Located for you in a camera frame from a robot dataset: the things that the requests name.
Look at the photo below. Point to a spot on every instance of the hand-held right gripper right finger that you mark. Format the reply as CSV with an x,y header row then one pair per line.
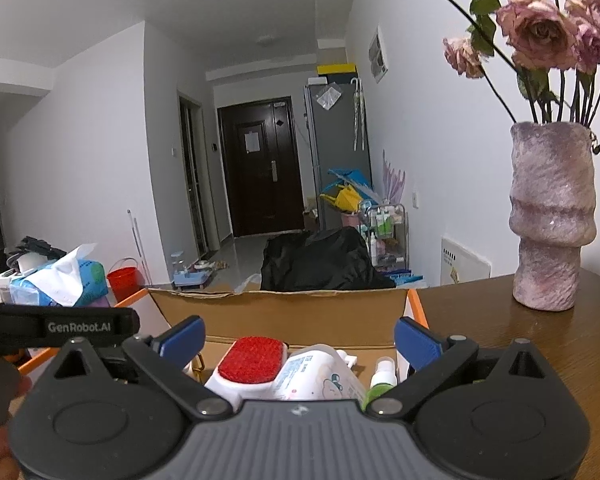
x,y
416,345

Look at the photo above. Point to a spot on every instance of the white wall socket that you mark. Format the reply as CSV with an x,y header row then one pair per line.
x,y
416,200

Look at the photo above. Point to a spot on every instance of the person's left hand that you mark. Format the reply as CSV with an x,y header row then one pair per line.
x,y
0,447

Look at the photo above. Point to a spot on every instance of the white flat board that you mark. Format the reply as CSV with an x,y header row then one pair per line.
x,y
464,260

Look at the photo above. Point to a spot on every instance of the grey refrigerator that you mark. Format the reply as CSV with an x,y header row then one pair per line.
x,y
337,155

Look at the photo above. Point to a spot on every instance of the hanging folded umbrellas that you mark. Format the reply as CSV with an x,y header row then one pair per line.
x,y
358,115

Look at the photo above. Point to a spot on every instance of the yellow black box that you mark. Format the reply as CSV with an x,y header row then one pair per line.
x,y
336,69

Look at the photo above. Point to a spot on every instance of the blue pet feeder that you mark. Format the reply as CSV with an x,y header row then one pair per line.
x,y
192,272

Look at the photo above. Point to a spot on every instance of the purple wall decoration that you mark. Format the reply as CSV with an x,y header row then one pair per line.
x,y
392,180

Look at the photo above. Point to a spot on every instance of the white mop pole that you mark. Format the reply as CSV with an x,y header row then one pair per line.
x,y
139,247

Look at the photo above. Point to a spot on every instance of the green spray bottle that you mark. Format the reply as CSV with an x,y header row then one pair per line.
x,y
382,380

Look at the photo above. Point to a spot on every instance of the dark wooden door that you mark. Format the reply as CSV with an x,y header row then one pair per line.
x,y
260,170

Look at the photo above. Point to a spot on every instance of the purple ceramic vase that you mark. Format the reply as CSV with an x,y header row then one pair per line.
x,y
552,220

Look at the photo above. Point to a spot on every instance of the bunch of dried pink roses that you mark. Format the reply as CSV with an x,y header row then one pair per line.
x,y
535,35

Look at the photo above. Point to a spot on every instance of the metal rolling cart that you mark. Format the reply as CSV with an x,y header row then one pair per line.
x,y
385,237

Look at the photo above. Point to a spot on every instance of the black cloth bag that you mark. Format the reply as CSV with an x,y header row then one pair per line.
x,y
325,260

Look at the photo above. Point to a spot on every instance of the red bucket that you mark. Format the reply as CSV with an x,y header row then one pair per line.
x,y
123,280

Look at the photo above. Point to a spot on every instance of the white red lint brush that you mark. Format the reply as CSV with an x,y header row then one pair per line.
x,y
252,362

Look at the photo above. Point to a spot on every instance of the black folded holder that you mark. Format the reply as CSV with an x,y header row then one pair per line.
x,y
35,249

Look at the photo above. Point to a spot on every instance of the white wall electrical panel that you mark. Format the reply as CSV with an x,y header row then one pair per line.
x,y
379,55

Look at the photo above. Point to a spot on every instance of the purple tissue pack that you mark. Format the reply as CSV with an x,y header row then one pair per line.
x,y
100,301

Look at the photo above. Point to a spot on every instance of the red cardboard box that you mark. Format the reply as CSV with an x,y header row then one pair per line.
x,y
280,315

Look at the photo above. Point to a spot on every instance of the white printed plastic container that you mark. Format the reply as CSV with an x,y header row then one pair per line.
x,y
315,375

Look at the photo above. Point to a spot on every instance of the blue tissue pack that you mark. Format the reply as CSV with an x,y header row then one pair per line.
x,y
55,280

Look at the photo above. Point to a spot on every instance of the blue floor tray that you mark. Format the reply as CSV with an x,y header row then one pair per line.
x,y
401,276

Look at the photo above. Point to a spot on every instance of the clear plastic food container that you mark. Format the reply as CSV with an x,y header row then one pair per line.
x,y
10,280

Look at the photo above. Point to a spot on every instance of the blue and yellow bags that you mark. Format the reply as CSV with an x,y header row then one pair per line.
x,y
347,190

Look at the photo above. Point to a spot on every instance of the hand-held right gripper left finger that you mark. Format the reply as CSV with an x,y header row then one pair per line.
x,y
182,344

